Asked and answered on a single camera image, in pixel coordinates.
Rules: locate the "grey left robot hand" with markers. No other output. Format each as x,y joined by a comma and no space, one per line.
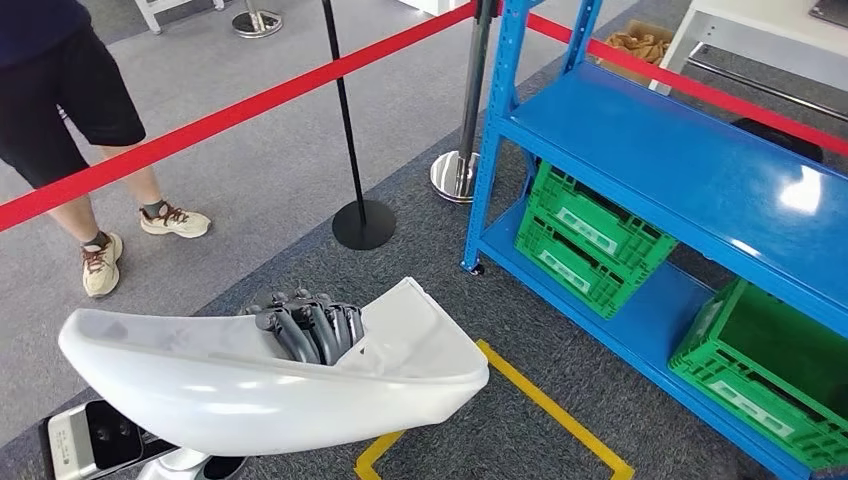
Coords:
308,324

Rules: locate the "blue metal shelf rack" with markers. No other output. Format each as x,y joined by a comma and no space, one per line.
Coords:
662,152

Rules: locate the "open cardboard box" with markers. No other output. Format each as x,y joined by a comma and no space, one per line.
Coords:
632,69

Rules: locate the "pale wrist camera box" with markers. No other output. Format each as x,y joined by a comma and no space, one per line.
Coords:
86,437

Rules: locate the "crumpled brown packing paper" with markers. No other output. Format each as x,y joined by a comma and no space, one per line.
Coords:
639,46

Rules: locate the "black round stool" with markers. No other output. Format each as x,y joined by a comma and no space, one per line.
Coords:
782,136

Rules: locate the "white plastic shell part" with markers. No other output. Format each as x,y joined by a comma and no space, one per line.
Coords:
232,404

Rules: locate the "chrome stanchion post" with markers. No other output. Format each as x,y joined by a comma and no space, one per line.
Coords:
255,25
474,86

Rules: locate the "person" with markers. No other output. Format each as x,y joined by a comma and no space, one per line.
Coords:
60,86

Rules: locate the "black stanchion post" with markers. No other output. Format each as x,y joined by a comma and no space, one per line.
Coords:
363,225

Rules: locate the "white desk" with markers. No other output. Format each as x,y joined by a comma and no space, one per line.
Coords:
762,26

